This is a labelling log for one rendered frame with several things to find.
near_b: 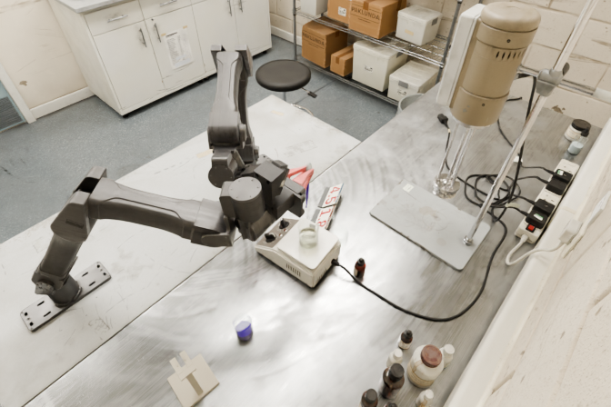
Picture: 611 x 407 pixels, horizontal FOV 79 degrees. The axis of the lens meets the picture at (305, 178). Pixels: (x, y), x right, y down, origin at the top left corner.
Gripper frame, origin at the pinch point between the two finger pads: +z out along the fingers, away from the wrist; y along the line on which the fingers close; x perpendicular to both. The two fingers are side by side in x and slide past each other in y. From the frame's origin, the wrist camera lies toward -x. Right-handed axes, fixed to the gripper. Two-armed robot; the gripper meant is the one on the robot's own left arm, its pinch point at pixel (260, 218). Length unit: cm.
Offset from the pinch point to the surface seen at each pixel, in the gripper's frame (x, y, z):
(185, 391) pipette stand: 5.2, -37.6, 16.3
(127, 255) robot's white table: 35.3, -17.0, -3.3
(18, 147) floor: 260, 67, -40
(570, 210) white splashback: -67, 38, 33
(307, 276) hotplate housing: -10.9, -5.9, 14.7
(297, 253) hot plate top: -9.1, -3.3, 9.2
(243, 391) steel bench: -4.2, -32.3, 21.6
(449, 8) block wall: -17, 250, -2
